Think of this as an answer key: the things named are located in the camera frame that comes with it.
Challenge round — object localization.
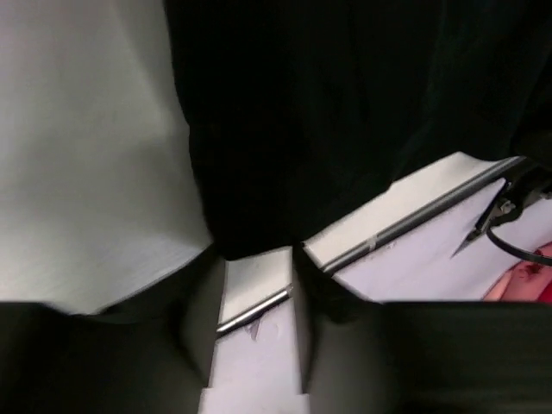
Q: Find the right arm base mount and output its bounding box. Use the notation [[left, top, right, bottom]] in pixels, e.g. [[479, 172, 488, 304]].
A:
[[452, 160, 551, 267]]

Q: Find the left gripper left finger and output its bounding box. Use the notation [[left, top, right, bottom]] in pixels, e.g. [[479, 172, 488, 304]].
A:
[[1, 248, 225, 413]]

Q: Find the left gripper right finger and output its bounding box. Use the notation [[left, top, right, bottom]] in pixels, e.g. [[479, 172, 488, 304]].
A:
[[292, 246, 551, 413]]

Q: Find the black t-shirt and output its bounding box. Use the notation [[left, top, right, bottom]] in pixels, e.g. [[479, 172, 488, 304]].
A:
[[165, 1, 551, 260]]

